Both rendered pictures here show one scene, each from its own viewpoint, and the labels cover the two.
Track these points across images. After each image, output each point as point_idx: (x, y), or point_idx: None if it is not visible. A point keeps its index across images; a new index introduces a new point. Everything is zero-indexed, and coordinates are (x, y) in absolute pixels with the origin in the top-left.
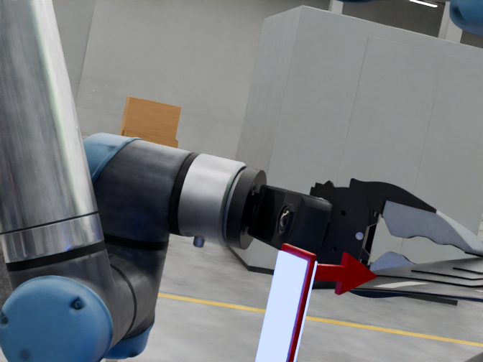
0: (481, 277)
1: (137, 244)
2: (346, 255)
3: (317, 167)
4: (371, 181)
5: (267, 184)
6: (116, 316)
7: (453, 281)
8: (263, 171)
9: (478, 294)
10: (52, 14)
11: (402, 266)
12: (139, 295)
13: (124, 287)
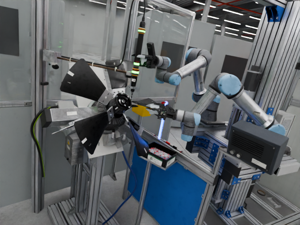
0: (150, 103)
1: None
2: (163, 101)
3: None
4: (162, 103)
5: (173, 109)
6: (181, 122)
7: (153, 103)
8: (175, 109)
9: (153, 101)
10: (201, 97)
11: (156, 109)
12: (182, 126)
13: (183, 123)
